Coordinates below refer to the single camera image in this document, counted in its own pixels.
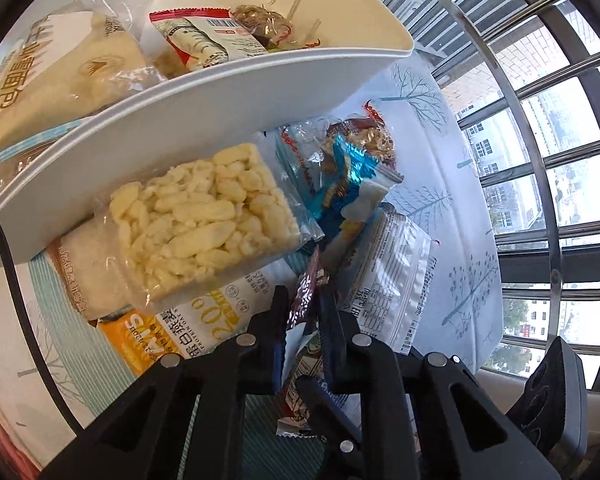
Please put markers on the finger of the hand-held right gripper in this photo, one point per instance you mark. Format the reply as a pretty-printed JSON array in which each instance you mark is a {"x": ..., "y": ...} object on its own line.
[{"x": 330, "y": 420}]

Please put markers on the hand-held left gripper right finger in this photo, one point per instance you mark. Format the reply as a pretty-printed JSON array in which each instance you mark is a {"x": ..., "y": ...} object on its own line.
[{"x": 330, "y": 355}]

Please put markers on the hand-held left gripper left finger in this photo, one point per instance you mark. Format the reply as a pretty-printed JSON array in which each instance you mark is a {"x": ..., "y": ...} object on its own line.
[{"x": 278, "y": 365}]

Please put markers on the brown shiny snack packet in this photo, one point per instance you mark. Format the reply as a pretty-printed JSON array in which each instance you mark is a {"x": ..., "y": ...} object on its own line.
[{"x": 305, "y": 300}]

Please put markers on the orange white oat packet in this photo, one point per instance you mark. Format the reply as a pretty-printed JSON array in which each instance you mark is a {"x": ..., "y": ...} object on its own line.
[{"x": 190, "y": 330}]

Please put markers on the white plastic basket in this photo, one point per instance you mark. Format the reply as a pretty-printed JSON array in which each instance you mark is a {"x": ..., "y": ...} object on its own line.
[{"x": 230, "y": 95}]

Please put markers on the white text label packet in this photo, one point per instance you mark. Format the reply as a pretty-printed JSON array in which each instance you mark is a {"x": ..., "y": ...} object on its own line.
[{"x": 390, "y": 270}]

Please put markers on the puffed rice cake packet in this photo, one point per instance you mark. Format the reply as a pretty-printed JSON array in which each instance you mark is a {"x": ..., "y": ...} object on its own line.
[{"x": 200, "y": 220}]

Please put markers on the blue foil candy packet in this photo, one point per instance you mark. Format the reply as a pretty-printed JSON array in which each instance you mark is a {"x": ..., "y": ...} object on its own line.
[{"x": 345, "y": 180}]

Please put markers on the white shredded cake packet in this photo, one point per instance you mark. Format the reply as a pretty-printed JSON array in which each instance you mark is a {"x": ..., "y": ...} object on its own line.
[{"x": 90, "y": 270}]

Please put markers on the clear peanut candy packet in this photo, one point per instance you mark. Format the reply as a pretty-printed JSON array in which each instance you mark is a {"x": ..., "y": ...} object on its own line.
[{"x": 365, "y": 140}]

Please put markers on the large window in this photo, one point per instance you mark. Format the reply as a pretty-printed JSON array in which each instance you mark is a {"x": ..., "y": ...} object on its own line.
[{"x": 555, "y": 160}]

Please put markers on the red white snack packet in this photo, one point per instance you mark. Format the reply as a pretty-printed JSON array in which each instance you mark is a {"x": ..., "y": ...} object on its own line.
[{"x": 205, "y": 40}]

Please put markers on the clear wrapped nut candy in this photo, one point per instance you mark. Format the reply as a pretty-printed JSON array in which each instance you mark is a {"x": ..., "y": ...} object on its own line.
[{"x": 265, "y": 22}]

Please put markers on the pale bread packet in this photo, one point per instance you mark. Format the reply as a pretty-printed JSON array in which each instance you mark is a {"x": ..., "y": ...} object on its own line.
[{"x": 65, "y": 75}]

